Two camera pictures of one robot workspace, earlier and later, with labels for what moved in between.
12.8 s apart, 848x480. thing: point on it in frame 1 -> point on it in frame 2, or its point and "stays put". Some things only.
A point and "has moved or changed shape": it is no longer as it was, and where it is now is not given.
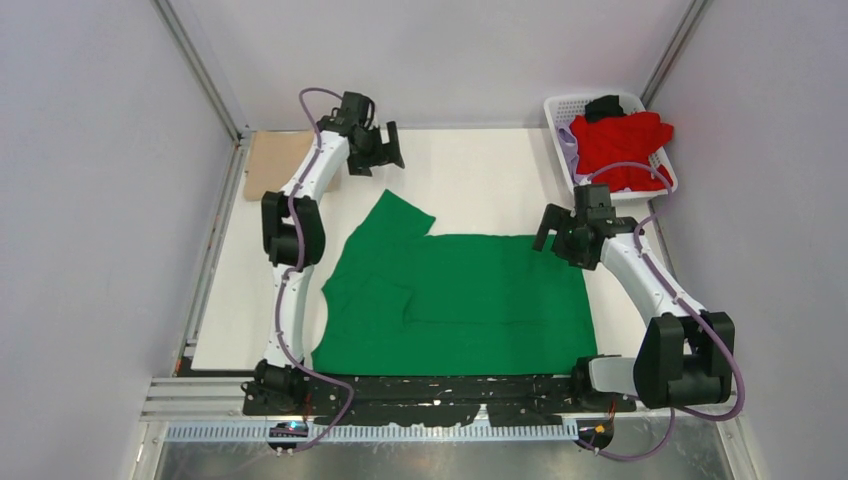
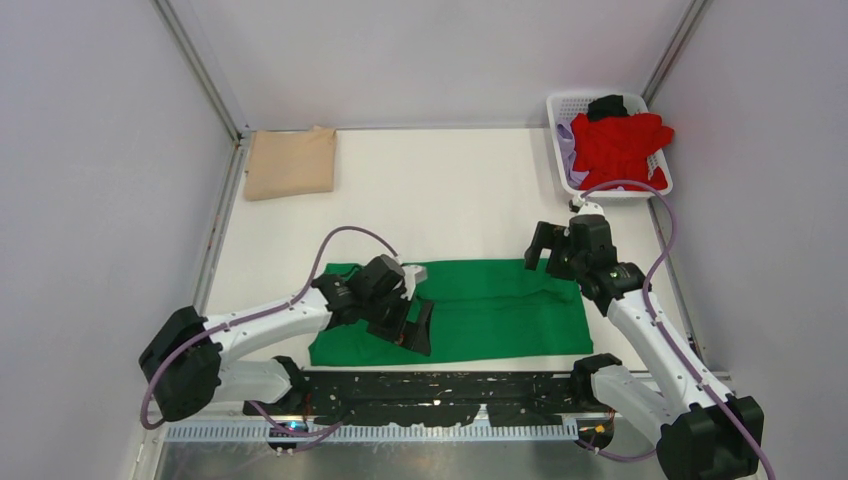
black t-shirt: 603,107 stays put
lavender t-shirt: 570,150 stays put
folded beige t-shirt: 273,158 stays put
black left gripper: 374,150 -> 403,318
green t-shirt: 403,303 has moved or changed shape
